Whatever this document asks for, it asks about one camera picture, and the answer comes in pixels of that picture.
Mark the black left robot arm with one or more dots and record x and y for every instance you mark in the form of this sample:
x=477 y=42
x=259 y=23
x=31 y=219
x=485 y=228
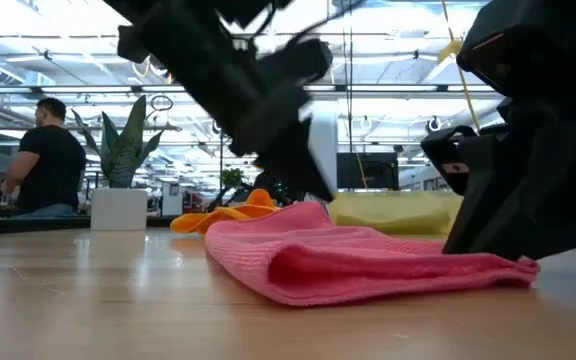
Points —
x=133 y=7

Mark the white square pillar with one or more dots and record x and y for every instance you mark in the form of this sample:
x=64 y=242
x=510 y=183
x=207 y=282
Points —
x=325 y=135

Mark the small green background plant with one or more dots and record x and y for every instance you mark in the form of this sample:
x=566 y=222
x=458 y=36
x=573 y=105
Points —
x=232 y=178

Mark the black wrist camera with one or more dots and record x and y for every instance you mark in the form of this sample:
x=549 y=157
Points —
x=543 y=40
x=298 y=57

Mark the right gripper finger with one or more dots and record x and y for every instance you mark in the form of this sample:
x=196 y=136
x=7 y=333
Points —
x=528 y=200
x=450 y=155

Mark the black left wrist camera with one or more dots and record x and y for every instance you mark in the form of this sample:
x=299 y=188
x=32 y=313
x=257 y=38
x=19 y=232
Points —
x=298 y=57

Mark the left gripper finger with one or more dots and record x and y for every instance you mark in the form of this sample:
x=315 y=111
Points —
x=278 y=135
x=325 y=187

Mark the yellow translucent plastic bin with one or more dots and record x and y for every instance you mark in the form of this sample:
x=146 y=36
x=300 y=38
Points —
x=398 y=212

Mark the orange microfiber towel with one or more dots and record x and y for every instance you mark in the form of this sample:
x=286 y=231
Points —
x=228 y=215

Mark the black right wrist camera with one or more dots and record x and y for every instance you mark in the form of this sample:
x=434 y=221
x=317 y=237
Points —
x=543 y=40

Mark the pink microfiber towel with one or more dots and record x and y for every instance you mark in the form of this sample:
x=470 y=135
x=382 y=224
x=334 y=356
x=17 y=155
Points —
x=343 y=260

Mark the snake plant in white pot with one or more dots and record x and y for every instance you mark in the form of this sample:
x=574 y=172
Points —
x=118 y=205

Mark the black display screen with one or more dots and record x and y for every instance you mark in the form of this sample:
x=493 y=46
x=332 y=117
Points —
x=373 y=172

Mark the person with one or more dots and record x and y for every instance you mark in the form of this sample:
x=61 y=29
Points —
x=50 y=165

